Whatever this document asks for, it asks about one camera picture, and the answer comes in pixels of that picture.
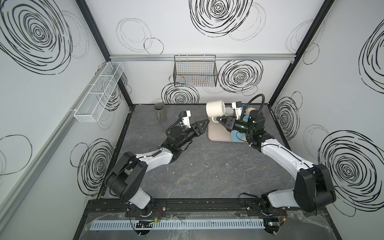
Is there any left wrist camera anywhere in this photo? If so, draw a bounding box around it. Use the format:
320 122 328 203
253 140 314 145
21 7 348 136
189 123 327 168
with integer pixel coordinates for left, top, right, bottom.
179 110 191 130

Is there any cream peach mug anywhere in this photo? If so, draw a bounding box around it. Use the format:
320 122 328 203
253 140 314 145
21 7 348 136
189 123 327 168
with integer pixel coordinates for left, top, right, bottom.
246 108 255 115

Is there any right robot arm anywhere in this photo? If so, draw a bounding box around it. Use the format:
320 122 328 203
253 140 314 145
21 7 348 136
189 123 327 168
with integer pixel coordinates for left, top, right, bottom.
216 116 337 213

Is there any light blue mug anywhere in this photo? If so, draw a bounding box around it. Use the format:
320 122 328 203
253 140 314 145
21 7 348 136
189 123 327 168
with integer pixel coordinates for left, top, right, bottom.
230 131 247 143

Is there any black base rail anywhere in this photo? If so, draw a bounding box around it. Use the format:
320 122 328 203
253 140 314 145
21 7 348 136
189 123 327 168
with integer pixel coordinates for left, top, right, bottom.
85 197 326 214

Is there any white black mug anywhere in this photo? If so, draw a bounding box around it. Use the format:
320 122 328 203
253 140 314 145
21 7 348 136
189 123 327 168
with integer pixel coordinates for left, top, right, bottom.
224 107 236 117

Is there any grey mug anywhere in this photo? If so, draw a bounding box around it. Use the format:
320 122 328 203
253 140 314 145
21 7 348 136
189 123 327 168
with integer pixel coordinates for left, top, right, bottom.
154 102 167 120

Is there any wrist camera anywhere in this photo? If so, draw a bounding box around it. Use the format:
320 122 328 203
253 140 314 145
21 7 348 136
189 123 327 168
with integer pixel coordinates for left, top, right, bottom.
179 110 191 130
232 101 243 120

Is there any white red mug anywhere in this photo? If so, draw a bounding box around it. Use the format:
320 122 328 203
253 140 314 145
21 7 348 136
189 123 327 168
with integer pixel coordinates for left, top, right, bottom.
206 100 226 123

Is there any beige plastic tray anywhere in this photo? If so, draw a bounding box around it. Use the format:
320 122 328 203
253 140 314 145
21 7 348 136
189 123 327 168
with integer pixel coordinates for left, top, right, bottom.
208 120 233 142

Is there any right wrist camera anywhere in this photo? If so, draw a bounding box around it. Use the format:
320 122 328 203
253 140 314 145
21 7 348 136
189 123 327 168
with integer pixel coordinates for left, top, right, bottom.
232 101 243 120

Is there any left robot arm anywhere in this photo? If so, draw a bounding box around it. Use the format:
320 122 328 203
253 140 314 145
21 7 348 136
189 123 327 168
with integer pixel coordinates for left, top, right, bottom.
106 119 210 215

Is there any black wire basket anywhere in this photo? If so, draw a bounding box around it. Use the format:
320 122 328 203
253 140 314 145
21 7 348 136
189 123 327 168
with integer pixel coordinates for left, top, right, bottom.
173 55 219 88

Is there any white slotted cable duct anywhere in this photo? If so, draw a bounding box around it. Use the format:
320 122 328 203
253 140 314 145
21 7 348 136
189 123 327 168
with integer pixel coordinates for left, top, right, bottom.
89 219 265 231

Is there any blue butterfly mug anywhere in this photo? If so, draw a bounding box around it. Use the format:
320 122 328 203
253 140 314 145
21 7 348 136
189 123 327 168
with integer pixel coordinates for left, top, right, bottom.
243 113 249 122

